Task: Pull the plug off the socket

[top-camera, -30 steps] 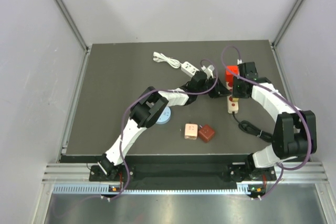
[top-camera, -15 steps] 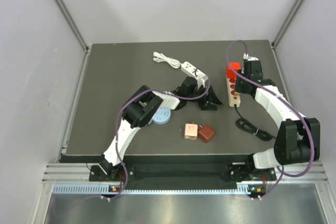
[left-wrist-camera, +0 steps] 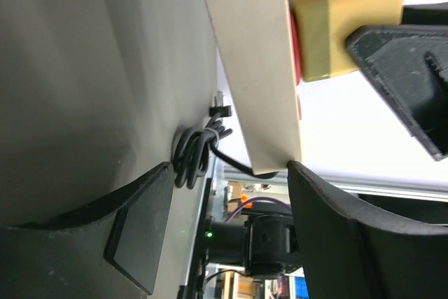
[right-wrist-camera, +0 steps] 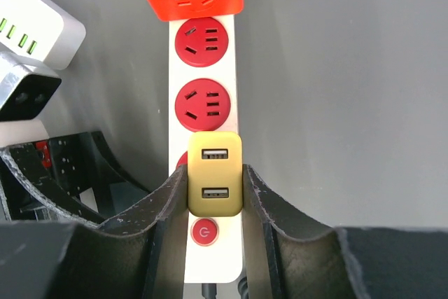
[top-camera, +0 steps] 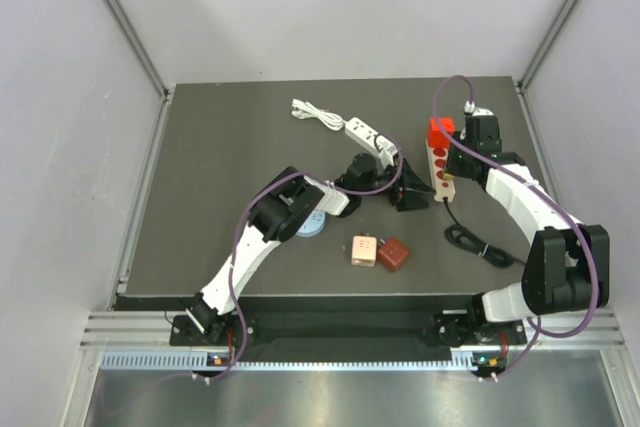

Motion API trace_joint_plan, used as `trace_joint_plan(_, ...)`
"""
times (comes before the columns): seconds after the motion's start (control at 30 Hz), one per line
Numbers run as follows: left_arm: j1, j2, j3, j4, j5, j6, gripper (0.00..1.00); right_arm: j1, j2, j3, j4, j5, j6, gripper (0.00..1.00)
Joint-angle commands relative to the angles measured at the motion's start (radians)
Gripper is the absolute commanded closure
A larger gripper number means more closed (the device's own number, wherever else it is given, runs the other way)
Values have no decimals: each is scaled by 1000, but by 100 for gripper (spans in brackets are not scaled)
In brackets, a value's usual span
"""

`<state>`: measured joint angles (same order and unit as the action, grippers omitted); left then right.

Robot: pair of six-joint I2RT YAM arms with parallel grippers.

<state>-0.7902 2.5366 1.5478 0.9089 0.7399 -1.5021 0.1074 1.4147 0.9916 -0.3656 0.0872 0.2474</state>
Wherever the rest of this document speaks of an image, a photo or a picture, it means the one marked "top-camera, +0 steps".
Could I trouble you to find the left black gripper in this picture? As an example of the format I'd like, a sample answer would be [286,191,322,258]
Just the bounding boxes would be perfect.
[358,157,435,211]

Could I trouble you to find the cream power strip red sockets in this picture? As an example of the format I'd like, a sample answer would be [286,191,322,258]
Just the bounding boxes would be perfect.
[426,143,456,203]

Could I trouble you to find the red cube plug adapter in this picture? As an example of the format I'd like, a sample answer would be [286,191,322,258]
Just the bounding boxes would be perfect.
[426,117,455,149]

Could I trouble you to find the brown cube plug adapter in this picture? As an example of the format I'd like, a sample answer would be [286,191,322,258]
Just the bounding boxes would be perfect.
[376,237,410,273]

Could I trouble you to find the pink cube plug adapter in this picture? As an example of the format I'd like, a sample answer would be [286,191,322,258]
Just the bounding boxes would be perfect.
[351,235,378,267]

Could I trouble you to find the white power strip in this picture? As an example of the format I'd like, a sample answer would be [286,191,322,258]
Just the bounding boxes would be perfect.
[344,117,381,158]

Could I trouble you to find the round light blue socket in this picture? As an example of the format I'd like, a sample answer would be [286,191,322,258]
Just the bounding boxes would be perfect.
[296,210,326,238]

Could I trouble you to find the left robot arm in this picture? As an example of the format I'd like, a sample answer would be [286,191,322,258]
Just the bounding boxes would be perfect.
[185,153,435,344]

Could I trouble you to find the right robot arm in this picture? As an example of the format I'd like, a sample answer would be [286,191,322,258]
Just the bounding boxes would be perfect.
[445,109,610,343]

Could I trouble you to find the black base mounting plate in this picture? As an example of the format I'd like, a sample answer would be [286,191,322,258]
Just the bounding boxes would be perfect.
[169,311,526,347]

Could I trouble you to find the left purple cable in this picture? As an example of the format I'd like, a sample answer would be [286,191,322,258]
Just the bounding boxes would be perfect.
[228,134,405,381]

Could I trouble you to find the purple cable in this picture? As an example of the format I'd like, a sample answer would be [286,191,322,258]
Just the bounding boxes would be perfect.
[228,134,405,381]
[432,75,601,381]

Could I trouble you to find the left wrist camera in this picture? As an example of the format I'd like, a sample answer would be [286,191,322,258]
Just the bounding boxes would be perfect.
[374,135,401,168]

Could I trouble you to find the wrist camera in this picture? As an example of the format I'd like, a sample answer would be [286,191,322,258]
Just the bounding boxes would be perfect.
[463,100,494,118]
[374,135,401,168]

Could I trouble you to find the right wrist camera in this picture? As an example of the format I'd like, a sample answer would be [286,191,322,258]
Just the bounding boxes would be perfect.
[463,100,494,118]

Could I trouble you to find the black power cable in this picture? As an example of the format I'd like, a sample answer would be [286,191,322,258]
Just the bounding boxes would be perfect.
[442,199,529,269]

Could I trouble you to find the white coiled power cable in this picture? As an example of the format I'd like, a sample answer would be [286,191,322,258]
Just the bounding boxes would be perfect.
[290,98,351,132]

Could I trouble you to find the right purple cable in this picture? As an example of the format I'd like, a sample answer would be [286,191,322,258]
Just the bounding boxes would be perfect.
[432,75,601,381]

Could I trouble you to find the slotted cable duct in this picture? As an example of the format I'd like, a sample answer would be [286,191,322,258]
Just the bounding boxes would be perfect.
[100,351,499,372]

